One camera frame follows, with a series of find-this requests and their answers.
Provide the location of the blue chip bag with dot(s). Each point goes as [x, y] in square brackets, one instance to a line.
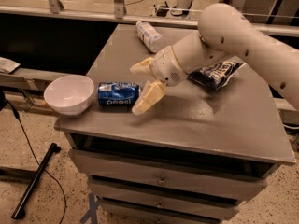
[216, 76]

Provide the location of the grey drawer cabinet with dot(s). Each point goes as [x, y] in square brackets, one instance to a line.
[191, 159]

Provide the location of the blue pepsi can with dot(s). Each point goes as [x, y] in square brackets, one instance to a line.
[118, 93]

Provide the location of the black device in background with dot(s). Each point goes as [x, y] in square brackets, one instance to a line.
[161, 10]

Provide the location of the clear plastic water bottle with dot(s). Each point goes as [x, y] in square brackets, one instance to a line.
[149, 36]

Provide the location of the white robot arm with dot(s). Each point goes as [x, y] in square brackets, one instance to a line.
[223, 32]

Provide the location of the metal railing frame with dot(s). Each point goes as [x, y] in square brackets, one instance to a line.
[273, 17]

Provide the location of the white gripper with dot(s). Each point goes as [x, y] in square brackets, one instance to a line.
[164, 65]

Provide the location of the black floor bar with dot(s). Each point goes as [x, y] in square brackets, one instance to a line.
[19, 212]

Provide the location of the white bowl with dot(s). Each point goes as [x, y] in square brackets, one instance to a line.
[70, 95]

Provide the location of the white packet on ledge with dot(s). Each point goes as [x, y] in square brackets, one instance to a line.
[7, 66]

